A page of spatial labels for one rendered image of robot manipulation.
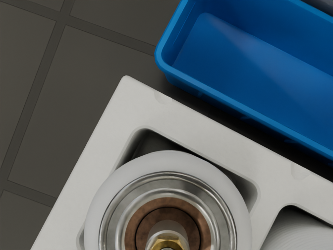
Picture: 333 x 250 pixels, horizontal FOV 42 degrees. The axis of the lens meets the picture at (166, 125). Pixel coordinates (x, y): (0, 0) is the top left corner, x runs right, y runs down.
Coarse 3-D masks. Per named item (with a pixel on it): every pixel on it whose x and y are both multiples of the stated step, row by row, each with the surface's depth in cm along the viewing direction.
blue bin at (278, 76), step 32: (192, 0) 40; (224, 0) 44; (256, 0) 41; (288, 0) 38; (192, 32) 49; (224, 32) 49; (256, 32) 48; (288, 32) 44; (320, 32) 40; (160, 64) 38; (192, 64) 49; (224, 64) 49; (256, 64) 49; (288, 64) 49; (320, 64) 47; (224, 96) 37; (256, 96) 49; (288, 96) 49; (320, 96) 49; (288, 128) 37; (320, 128) 49; (320, 160) 47
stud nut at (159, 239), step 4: (160, 236) 21; (164, 236) 21; (168, 236) 21; (172, 236) 21; (156, 240) 20; (160, 240) 20; (164, 240) 20; (168, 240) 20; (172, 240) 20; (176, 240) 20; (156, 244) 20; (160, 244) 20; (164, 244) 20; (168, 244) 20; (172, 244) 20; (176, 244) 20; (180, 244) 20; (152, 248) 20; (156, 248) 20; (160, 248) 20; (172, 248) 20; (176, 248) 20; (180, 248) 20
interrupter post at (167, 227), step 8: (160, 224) 23; (168, 224) 23; (176, 224) 23; (152, 232) 22; (160, 232) 21; (168, 232) 21; (176, 232) 21; (184, 232) 23; (152, 240) 21; (184, 240) 21; (184, 248) 21
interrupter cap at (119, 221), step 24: (120, 192) 24; (144, 192) 24; (168, 192) 24; (192, 192) 24; (216, 192) 24; (120, 216) 24; (144, 216) 24; (168, 216) 24; (192, 216) 24; (216, 216) 24; (120, 240) 24; (144, 240) 24; (192, 240) 24; (216, 240) 24
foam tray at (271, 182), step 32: (128, 96) 31; (160, 96) 32; (96, 128) 31; (128, 128) 31; (160, 128) 31; (192, 128) 31; (224, 128) 31; (96, 160) 31; (128, 160) 40; (224, 160) 31; (256, 160) 31; (288, 160) 31; (64, 192) 31; (256, 192) 32; (288, 192) 31; (320, 192) 31; (64, 224) 31; (256, 224) 31
